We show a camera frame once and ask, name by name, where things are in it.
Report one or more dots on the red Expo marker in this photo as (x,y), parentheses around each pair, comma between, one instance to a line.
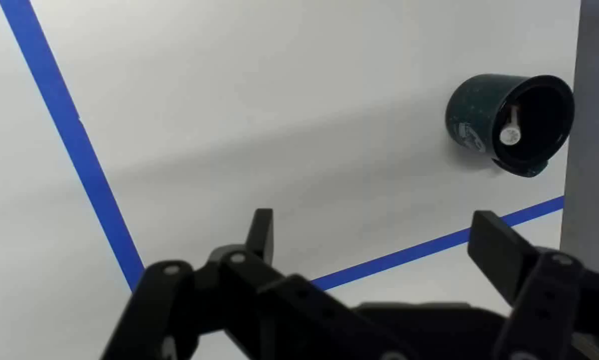
(512,131)

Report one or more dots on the long blue tape line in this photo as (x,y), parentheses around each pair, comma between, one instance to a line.
(61,106)

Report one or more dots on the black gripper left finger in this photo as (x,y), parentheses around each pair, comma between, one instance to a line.
(237,293)

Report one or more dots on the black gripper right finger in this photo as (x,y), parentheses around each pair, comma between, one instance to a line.
(553,296)

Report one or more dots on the dark green mug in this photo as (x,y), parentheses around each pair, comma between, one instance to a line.
(479,109)

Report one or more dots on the short blue tape line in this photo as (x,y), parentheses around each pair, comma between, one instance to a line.
(427,248)

